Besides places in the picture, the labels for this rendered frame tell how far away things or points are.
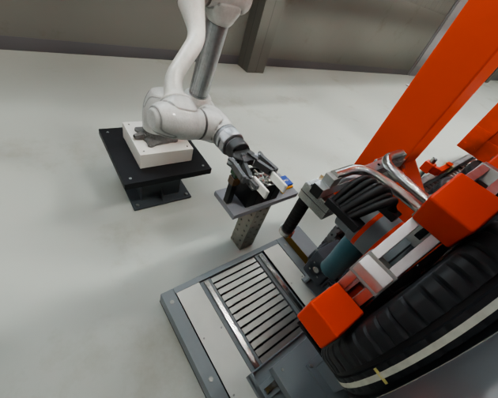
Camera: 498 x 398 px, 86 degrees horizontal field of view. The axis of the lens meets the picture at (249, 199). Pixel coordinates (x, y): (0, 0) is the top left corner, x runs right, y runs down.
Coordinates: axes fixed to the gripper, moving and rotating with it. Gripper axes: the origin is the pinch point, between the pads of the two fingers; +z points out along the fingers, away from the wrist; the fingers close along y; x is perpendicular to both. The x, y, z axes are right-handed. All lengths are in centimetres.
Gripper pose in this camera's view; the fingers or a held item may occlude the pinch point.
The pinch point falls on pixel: (270, 185)
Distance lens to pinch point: 80.5
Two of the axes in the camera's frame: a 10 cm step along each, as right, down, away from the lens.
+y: -7.8, 2.6, -5.7
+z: 5.6, 6.8, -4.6
